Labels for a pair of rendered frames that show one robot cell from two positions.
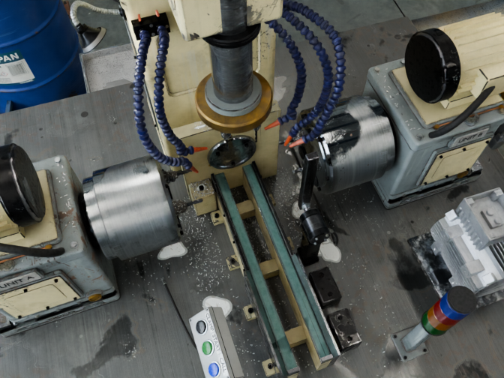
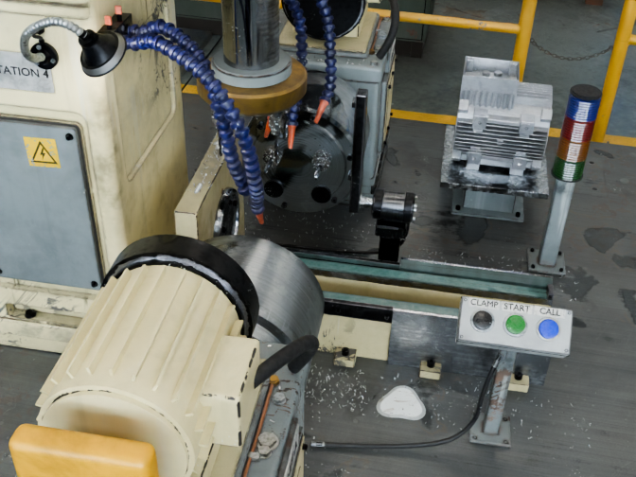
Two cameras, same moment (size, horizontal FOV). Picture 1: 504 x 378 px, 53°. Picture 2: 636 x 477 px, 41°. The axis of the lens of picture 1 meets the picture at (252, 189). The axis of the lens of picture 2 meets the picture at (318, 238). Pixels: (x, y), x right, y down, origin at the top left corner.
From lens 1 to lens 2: 1.15 m
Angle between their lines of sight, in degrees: 46
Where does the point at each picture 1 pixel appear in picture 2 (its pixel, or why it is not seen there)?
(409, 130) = (360, 66)
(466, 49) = not seen: outside the picture
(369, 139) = (344, 94)
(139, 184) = (246, 257)
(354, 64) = not seen: hidden behind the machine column
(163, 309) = (362, 465)
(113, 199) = not seen: hidden behind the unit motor
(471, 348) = (573, 225)
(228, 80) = (273, 20)
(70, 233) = (268, 351)
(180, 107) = (136, 203)
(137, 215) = (287, 289)
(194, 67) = (135, 118)
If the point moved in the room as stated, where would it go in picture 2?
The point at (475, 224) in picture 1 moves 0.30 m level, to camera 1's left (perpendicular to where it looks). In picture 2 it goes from (493, 84) to (441, 145)
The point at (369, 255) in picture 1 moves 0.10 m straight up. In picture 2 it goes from (420, 243) to (425, 207)
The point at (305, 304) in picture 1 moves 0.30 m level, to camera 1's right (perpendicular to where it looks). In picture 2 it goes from (471, 282) to (520, 206)
